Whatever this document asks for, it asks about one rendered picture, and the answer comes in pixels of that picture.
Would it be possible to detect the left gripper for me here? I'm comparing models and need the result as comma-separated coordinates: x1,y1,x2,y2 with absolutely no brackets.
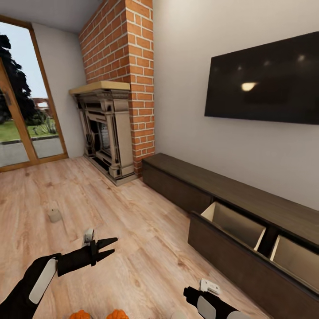
70,237,117,272

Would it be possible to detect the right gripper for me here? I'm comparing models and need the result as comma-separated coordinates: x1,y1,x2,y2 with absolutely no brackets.
183,287,204,308

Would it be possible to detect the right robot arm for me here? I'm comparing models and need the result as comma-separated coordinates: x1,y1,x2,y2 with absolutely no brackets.
183,278,254,319

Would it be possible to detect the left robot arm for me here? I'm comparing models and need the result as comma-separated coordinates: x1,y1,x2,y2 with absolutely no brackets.
0,228,117,319

